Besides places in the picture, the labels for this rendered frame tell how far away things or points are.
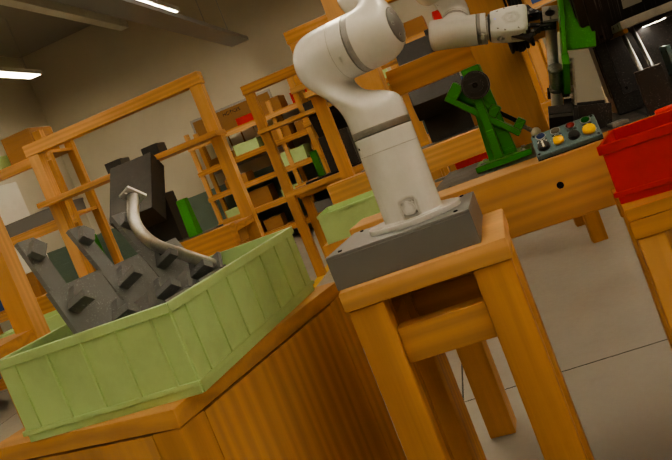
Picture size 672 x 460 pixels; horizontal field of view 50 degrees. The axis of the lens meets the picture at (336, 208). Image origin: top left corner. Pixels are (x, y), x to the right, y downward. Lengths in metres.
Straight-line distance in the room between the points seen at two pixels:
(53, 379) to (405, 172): 0.76
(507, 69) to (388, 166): 1.00
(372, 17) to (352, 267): 0.46
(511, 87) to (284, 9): 10.17
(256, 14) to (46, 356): 11.21
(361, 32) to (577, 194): 0.66
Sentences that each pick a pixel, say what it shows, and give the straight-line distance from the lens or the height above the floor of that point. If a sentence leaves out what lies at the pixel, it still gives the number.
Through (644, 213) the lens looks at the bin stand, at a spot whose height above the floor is 0.78.
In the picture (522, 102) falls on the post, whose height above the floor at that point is 1.02.
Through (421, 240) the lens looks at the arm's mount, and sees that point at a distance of 1.32.
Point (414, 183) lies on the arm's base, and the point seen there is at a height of 0.98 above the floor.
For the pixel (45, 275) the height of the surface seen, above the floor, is 1.08.
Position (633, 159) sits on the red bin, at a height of 0.88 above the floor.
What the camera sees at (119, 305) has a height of 0.96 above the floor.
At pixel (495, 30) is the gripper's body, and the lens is 2.04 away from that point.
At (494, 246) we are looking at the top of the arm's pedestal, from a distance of 1.30.
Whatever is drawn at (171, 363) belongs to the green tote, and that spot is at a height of 0.86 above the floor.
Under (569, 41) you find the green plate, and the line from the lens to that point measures 1.97.
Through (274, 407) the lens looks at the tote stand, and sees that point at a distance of 1.53.
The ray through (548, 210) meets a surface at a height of 0.79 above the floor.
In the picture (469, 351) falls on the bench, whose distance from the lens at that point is 2.50.
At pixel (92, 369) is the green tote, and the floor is 0.89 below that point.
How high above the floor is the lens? 1.10
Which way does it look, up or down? 4 degrees down
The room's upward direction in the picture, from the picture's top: 22 degrees counter-clockwise
